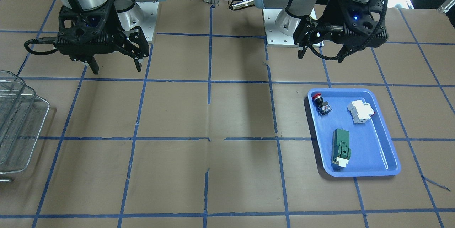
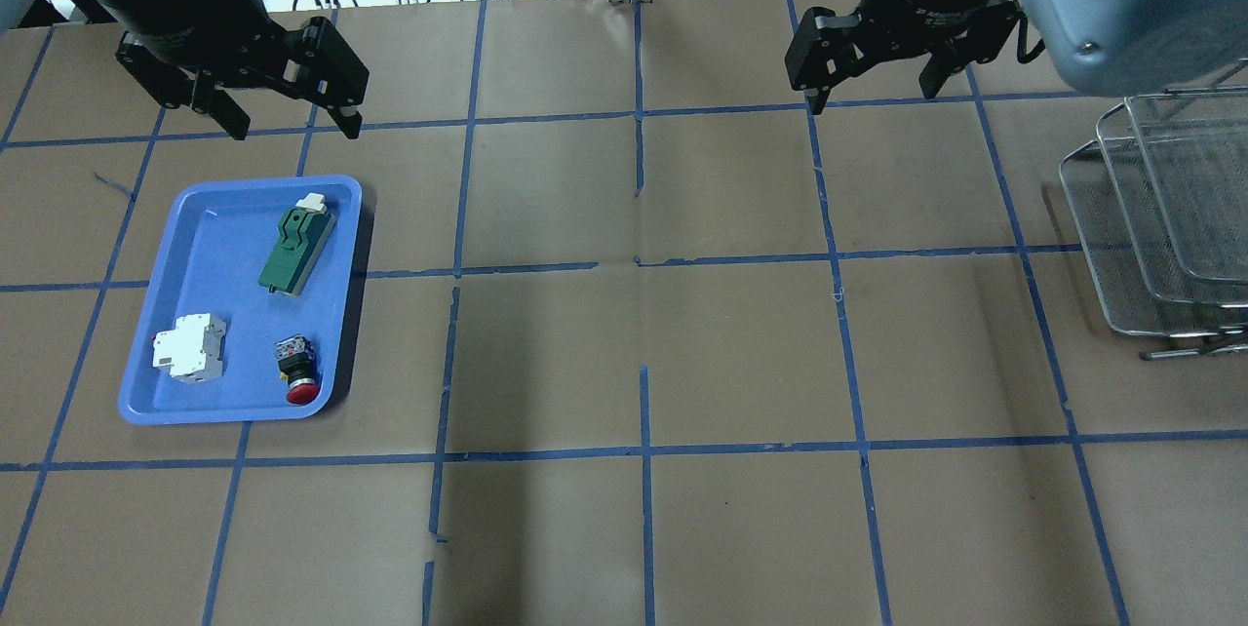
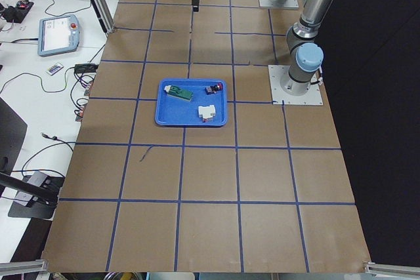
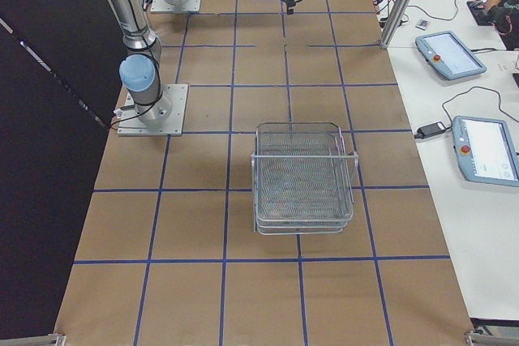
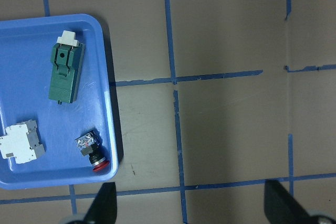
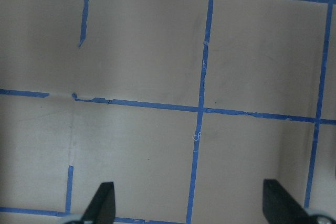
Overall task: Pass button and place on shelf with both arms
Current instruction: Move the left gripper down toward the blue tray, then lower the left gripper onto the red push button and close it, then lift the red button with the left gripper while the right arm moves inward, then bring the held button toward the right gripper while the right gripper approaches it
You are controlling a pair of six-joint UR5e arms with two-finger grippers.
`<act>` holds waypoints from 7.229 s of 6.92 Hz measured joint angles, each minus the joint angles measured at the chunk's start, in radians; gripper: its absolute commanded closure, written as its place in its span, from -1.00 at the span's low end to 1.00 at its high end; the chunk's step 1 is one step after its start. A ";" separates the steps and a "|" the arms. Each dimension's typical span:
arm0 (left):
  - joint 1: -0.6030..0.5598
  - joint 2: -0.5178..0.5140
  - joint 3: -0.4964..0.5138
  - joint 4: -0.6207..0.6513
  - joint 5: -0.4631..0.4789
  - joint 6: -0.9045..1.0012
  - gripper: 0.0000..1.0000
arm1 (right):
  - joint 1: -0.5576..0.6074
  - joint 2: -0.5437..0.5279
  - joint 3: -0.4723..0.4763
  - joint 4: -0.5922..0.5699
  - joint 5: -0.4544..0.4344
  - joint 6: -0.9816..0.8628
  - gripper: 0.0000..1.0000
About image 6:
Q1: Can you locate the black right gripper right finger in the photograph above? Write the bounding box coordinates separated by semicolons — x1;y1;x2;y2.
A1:
262;179;318;224

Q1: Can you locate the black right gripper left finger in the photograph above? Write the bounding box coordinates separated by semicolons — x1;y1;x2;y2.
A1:
81;182;116;224

